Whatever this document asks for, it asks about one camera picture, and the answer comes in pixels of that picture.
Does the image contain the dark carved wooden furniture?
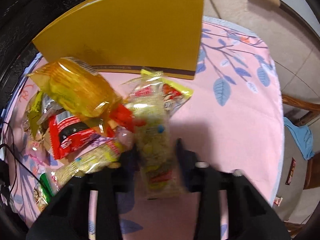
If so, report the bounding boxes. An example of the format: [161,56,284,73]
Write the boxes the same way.
[0,0,84,109]

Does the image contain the yellow rice cracker bar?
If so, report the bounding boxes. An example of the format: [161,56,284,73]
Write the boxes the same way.
[25,90,43,139]

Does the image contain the blue cloth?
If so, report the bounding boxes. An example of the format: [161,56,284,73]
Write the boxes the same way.
[284,117,315,160]

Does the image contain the small red candy wrapper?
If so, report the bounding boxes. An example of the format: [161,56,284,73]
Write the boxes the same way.
[285,158,296,185]

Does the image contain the yellow cardboard box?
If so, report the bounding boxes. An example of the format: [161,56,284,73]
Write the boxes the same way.
[33,0,204,80]

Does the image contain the clear long snack tube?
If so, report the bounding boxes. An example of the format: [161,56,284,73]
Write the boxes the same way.
[37,94,63,125]

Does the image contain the golden yellow cake packet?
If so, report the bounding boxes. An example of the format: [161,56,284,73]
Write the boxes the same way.
[28,57,121,118]

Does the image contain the orange striped snack packet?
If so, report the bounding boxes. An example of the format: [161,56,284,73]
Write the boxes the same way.
[107,104,146,132]

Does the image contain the green ball biscuit bag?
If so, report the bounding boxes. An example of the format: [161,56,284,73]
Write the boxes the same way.
[33,173,54,212]

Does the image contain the pink patterned tablecloth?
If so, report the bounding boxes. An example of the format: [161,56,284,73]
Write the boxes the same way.
[120,17,284,239]

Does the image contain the small white candy wrapper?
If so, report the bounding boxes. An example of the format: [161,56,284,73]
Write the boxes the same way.
[273,196,283,206]

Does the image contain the red snack packet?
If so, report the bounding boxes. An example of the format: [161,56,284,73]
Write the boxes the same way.
[48,111,100,160]

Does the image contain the wooden armchair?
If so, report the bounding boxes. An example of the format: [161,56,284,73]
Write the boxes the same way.
[273,94,319,236]

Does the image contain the yellow ball biscuit bag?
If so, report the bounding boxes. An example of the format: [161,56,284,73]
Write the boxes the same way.
[123,68,194,199]

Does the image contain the pink cracker bag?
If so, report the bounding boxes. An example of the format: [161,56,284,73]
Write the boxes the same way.
[46,128,134,190]

